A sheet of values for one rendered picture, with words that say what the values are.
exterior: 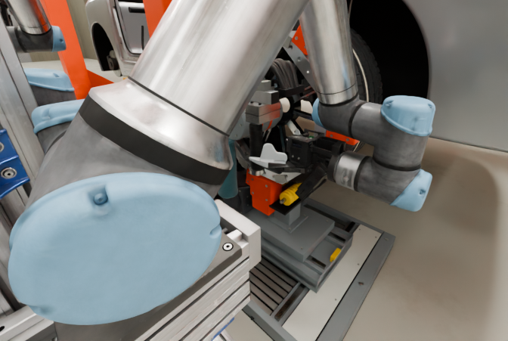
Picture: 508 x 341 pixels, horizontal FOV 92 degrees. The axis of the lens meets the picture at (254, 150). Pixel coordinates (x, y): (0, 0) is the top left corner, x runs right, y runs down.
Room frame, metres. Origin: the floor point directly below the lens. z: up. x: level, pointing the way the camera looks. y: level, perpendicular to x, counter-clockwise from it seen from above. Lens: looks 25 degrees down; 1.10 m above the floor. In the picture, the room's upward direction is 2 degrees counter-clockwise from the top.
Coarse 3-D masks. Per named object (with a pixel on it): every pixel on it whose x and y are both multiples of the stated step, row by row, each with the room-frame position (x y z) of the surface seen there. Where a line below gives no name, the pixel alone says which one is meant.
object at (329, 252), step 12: (336, 228) 1.01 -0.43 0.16; (264, 240) 0.95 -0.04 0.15; (324, 240) 0.94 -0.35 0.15; (336, 240) 0.92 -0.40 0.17; (348, 240) 0.92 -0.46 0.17; (264, 252) 0.90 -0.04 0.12; (276, 252) 0.88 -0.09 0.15; (312, 252) 0.87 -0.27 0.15; (324, 252) 0.87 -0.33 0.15; (336, 252) 0.84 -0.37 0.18; (276, 264) 0.85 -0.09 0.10; (288, 264) 0.80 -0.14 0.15; (300, 264) 0.80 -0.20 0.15; (312, 264) 0.79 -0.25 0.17; (324, 264) 0.77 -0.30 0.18; (336, 264) 0.83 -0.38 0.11; (300, 276) 0.75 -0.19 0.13; (312, 276) 0.74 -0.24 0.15; (324, 276) 0.74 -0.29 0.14; (312, 288) 0.71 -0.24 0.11
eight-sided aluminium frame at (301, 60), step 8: (288, 40) 0.80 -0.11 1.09; (288, 48) 0.80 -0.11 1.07; (296, 48) 0.78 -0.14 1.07; (296, 56) 0.78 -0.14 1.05; (304, 56) 0.76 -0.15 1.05; (296, 64) 0.78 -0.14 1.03; (304, 64) 0.76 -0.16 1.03; (304, 72) 0.76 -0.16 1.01; (312, 80) 0.74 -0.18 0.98; (320, 128) 0.71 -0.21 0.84; (240, 144) 1.04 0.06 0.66; (240, 152) 0.97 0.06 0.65; (248, 152) 0.99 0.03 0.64; (240, 160) 0.96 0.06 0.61; (248, 160) 0.95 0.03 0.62; (248, 168) 0.94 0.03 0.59; (264, 176) 0.87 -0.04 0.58; (272, 176) 0.84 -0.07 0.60; (280, 176) 0.81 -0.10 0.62; (288, 176) 0.79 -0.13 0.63
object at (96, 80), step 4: (88, 72) 2.54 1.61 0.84; (92, 72) 2.57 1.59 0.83; (92, 76) 2.56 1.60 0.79; (96, 76) 2.58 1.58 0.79; (100, 76) 2.61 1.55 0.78; (92, 80) 2.55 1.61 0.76; (96, 80) 2.58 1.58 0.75; (100, 80) 2.60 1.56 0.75; (104, 80) 2.63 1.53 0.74; (108, 80) 2.66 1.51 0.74; (92, 84) 2.55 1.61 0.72; (96, 84) 2.57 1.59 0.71; (100, 84) 2.59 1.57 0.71; (104, 84) 2.62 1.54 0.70; (108, 84) 2.65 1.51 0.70
